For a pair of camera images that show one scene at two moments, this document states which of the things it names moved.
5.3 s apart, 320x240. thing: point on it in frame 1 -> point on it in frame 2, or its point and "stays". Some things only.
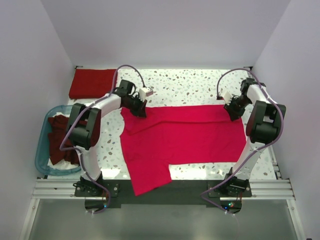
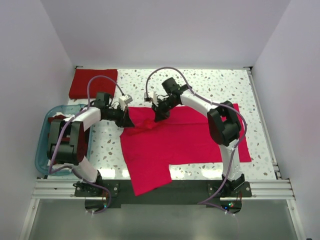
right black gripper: (234, 114) -> (160, 114)
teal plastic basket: (42, 149) stays
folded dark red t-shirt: (90, 83) stays
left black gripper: (141, 112) -> (124, 119)
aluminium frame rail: (56, 188) stays
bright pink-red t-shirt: (177, 134) stays
